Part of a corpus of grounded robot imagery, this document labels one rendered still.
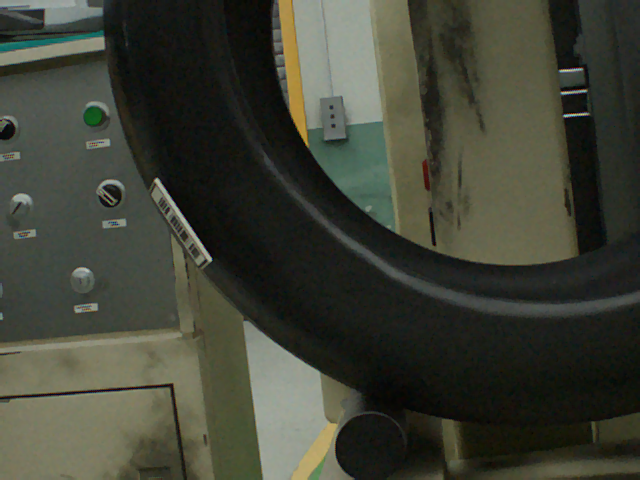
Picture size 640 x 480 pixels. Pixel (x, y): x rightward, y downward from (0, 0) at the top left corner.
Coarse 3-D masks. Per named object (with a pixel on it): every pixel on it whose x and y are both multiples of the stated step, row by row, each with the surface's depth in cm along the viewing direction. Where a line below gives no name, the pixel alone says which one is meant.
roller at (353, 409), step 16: (352, 400) 90; (368, 400) 87; (352, 416) 83; (368, 416) 82; (384, 416) 82; (400, 416) 85; (352, 432) 81; (368, 432) 81; (384, 432) 81; (400, 432) 82; (336, 448) 82; (352, 448) 82; (368, 448) 82; (384, 448) 81; (400, 448) 81; (352, 464) 82; (368, 464) 82; (384, 464) 81; (400, 464) 82
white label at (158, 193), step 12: (156, 180) 80; (156, 192) 81; (168, 204) 80; (168, 216) 82; (180, 216) 80; (180, 228) 81; (180, 240) 83; (192, 240) 80; (192, 252) 82; (204, 252) 80; (204, 264) 81
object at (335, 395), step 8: (320, 376) 117; (328, 384) 116; (336, 384) 116; (328, 392) 116; (336, 392) 116; (344, 392) 116; (328, 400) 116; (336, 400) 116; (344, 400) 116; (328, 408) 117; (336, 408) 116; (344, 408) 116; (328, 416) 117; (336, 416) 117
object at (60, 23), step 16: (0, 0) 90; (16, 0) 90; (32, 0) 90; (48, 0) 90; (64, 0) 90; (48, 16) 89; (64, 16) 89; (80, 16) 90; (96, 16) 90; (0, 32) 90; (16, 32) 90; (32, 32) 91; (64, 32) 92
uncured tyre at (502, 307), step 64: (128, 0) 81; (192, 0) 79; (256, 0) 106; (128, 64) 82; (192, 64) 79; (256, 64) 107; (128, 128) 84; (192, 128) 80; (256, 128) 79; (192, 192) 81; (256, 192) 79; (320, 192) 107; (256, 256) 80; (320, 256) 79; (384, 256) 107; (448, 256) 108; (576, 256) 108; (256, 320) 84; (320, 320) 80; (384, 320) 79; (448, 320) 79; (512, 320) 78; (576, 320) 78; (384, 384) 83; (448, 384) 81; (512, 384) 80; (576, 384) 79
